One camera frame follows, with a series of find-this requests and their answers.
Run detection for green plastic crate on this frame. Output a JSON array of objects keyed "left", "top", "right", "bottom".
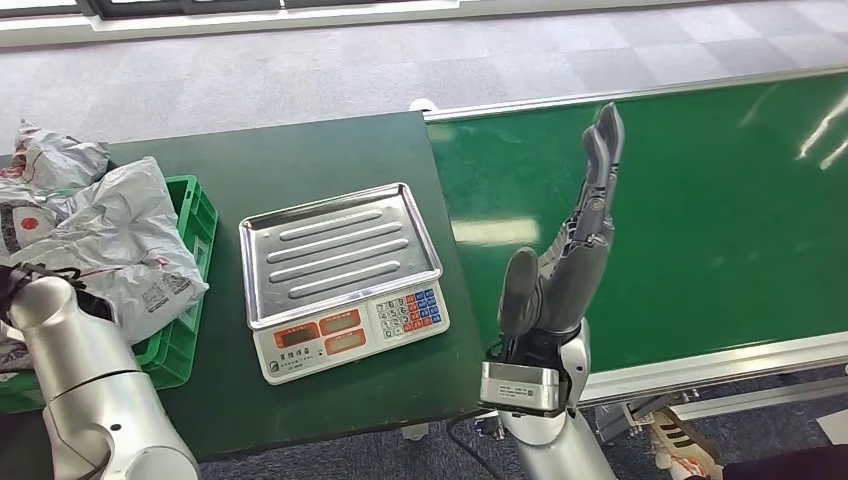
[{"left": 0, "top": 173, "right": 221, "bottom": 416}]

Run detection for white paper sheet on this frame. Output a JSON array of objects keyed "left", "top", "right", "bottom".
[{"left": 815, "top": 408, "right": 848, "bottom": 447}]

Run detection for grey plastic mailer package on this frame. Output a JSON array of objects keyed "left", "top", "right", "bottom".
[{"left": 0, "top": 156, "right": 211, "bottom": 383}]

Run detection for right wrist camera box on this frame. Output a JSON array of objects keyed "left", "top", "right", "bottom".
[{"left": 477, "top": 360, "right": 572, "bottom": 419}]

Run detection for green conveyor belt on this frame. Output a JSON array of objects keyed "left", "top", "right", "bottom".
[{"left": 423, "top": 64, "right": 848, "bottom": 410}]

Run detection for crumpled grey mailer bag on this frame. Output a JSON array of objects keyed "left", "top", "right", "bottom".
[{"left": 12, "top": 118, "right": 111, "bottom": 191}]

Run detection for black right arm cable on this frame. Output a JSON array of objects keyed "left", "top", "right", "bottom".
[{"left": 446, "top": 409, "right": 513, "bottom": 480}]

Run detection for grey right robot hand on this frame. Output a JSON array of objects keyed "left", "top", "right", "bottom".
[{"left": 496, "top": 100, "right": 627, "bottom": 340}]

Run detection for person's striped shoe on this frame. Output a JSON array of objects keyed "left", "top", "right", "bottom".
[{"left": 645, "top": 406, "right": 727, "bottom": 480}]

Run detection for dark green table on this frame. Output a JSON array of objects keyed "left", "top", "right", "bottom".
[{"left": 0, "top": 110, "right": 489, "bottom": 466}]

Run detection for grey mailer bag red print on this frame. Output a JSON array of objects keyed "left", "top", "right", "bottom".
[{"left": 0, "top": 154, "right": 32, "bottom": 201}]

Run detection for white scale with steel tray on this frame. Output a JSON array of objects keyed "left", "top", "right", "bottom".
[{"left": 237, "top": 182, "right": 452, "bottom": 388}]

